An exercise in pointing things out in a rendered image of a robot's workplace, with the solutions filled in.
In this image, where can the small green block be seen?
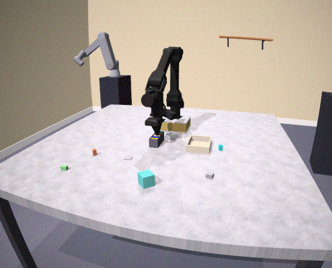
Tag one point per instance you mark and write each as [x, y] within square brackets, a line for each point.
[64, 167]

